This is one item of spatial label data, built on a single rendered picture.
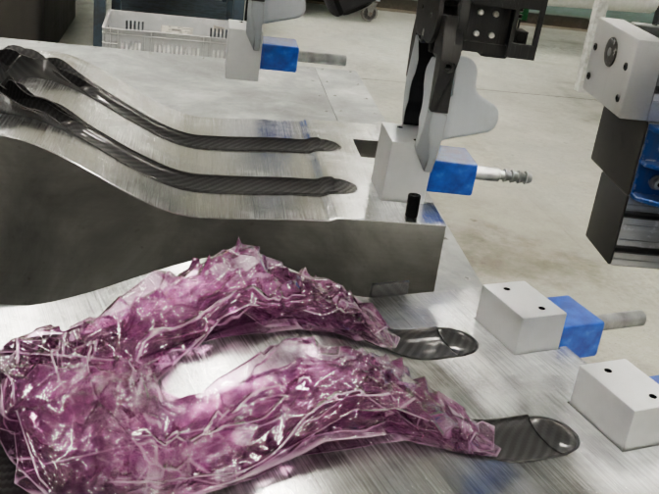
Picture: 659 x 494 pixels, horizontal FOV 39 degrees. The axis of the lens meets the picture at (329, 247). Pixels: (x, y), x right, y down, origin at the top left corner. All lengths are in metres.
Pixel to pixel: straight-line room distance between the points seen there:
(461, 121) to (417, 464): 0.36
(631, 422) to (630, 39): 0.63
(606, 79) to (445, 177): 0.43
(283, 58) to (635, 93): 0.39
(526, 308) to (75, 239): 0.33
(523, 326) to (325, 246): 0.18
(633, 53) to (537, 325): 0.52
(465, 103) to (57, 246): 0.33
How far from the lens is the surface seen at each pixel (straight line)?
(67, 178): 0.69
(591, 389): 0.57
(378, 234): 0.71
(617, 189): 1.16
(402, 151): 0.74
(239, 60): 1.00
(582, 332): 0.66
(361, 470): 0.42
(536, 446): 0.55
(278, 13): 0.98
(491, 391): 0.58
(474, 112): 0.73
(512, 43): 0.72
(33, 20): 4.65
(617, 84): 1.12
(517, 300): 0.64
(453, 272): 0.86
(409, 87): 0.78
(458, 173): 0.76
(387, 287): 0.67
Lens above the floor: 1.15
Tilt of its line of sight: 24 degrees down
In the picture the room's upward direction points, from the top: 8 degrees clockwise
